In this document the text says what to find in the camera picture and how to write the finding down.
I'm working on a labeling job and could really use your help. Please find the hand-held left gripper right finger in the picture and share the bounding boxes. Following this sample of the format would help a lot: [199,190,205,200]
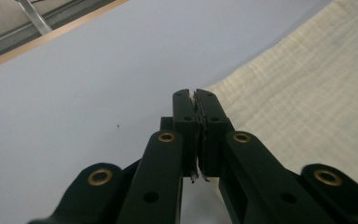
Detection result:
[194,88,235,182]

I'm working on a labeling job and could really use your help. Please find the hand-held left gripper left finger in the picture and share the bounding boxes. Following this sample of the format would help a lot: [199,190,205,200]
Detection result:
[159,89,200,185]

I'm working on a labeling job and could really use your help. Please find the white desk frame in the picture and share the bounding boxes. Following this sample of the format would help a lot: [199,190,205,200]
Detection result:
[14,0,54,36]

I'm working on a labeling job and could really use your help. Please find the cream printed baby garment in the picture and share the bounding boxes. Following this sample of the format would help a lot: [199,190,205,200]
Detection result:
[192,0,358,200]

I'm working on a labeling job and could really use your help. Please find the white foam mat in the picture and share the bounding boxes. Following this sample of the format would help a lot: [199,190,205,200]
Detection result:
[0,0,337,224]

